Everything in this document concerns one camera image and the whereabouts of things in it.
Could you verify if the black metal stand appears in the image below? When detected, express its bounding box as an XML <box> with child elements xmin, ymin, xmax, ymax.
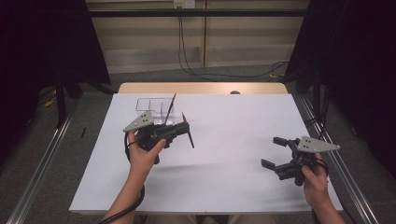
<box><xmin>53</xmin><ymin>69</ymin><xmax>116</xmax><ymax>129</ymax></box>

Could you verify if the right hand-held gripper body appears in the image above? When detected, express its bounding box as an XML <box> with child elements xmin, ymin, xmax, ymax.
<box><xmin>274</xmin><ymin>135</ymin><xmax>341</xmax><ymax>187</ymax></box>

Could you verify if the person's left hand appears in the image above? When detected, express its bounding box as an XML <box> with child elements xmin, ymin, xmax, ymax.
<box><xmin>126</xmin><ymin>130</ymin><xmax>167</xmax><ymax>179</ymax></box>

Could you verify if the clear acrylic pen holder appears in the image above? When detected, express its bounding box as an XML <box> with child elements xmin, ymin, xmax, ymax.
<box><xmin>135</xmin><ymin>97</ymin><xmax>177</xmax><ymax>126</ymax></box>

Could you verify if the white wall socket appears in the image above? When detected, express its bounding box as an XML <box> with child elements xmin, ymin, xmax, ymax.
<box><xmin>173</xmin><ymin>0</ymin><xmax>196</xmax><ymax>9</ymax></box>

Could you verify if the black curtain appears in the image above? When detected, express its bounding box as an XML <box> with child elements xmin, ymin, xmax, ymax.
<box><xmin>0</xmin><ymin>0</ymin><xmax>112</xmax><ymax>162</ymax></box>
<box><xmin>284</xmin><ymin>0</ymin><xmax>396</xmax><ymax>180</ymax></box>

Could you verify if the person's right hand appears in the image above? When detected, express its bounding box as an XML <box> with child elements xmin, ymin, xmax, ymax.
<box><xmin>301</xmin><ymin>152</ymin><xmax>332</xmax><ymax>209</ymax></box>

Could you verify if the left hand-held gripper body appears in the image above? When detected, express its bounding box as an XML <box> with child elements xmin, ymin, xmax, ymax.
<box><xmin>122</xmin><ymin>110</ymin><xmax>177</xmax><ymax>165</ymax></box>

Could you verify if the black horizontal bar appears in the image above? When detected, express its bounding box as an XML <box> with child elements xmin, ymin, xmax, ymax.
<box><xmin>88</xmin><ymin>8</ymin><xmax>309</xmax><ymax>18</ymax></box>

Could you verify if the person's leg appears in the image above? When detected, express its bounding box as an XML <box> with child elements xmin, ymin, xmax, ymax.
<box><xmin>227</xmin><ymin>215</ymin><xmax>278</xmax><ymax>224</ymax></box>

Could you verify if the black floor cable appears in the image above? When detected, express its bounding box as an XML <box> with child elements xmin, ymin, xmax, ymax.
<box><xmin>303</xmin><ymin>90</ymin><xmax>332</xmax><ymax>142</ymax></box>

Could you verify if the black power cable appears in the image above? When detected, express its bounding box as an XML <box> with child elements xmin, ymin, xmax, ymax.
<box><xmin>179</xmin><ymin>16</ymin><xmax>290</xmax><ymax>79</ymax></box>
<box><xmin>177</xmin><ymin>16</ymin><xmax>219</xmax><ymax>83</ymax></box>

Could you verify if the aluminium rail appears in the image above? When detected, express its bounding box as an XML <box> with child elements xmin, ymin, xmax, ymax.
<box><xmin>298</xmin><ymin>92</ymin><xmax>380</xmax><ymax>224</ymax></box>
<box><xmin>6</xmin><ymin>96</ymin><xmax>82</xmax><ymax>224</ymax></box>

